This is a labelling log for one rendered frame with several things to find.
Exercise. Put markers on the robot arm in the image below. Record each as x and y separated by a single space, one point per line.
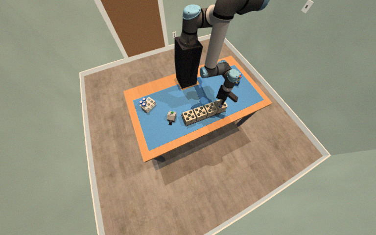
218 17

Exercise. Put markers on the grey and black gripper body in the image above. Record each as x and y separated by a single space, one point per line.
221 94

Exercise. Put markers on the beige bucket adapter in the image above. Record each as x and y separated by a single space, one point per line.
189 117
223 108
210 109
200 113

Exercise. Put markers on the blue bench mat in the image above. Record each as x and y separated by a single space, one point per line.
156 129

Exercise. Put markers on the beige tube rack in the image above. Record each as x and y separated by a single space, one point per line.
150 104

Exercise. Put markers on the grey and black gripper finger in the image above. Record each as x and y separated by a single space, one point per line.
221 102

